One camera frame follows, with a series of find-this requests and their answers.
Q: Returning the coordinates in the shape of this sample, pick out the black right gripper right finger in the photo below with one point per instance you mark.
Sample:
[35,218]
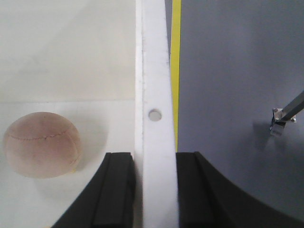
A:
[207,199]

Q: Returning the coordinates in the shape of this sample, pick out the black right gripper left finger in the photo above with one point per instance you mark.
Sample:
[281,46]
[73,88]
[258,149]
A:
[107,200]

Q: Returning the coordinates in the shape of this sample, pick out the yellow-pink plush peach ball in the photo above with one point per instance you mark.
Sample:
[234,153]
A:
[42,145]

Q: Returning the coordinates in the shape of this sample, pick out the white plastic Totelife crate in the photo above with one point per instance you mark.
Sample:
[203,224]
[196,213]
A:
[104,65]

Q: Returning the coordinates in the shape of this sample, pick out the metal shelf leg with bracket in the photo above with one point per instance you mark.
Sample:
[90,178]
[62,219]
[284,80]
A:
[286,114]

